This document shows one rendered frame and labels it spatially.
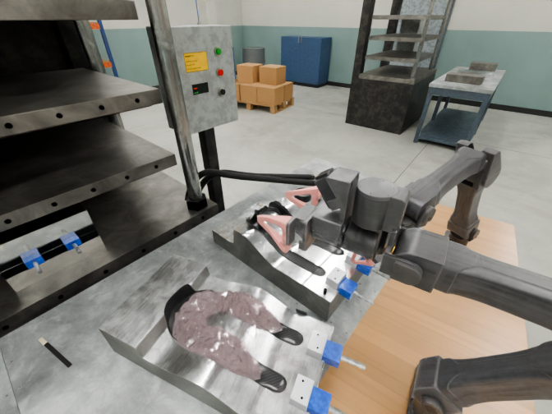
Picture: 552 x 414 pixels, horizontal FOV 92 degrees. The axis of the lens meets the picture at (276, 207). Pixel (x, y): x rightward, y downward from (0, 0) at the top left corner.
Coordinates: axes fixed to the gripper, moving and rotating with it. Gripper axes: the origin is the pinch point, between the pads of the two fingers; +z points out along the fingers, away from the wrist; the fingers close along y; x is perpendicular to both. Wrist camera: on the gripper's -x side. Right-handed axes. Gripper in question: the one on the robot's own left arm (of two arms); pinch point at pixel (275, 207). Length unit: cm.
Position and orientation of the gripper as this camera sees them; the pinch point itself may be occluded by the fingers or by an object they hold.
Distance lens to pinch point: 51.8
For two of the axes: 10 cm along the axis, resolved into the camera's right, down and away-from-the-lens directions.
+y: -5.4, 4.8, -6.9
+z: -8.4, -3.0, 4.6
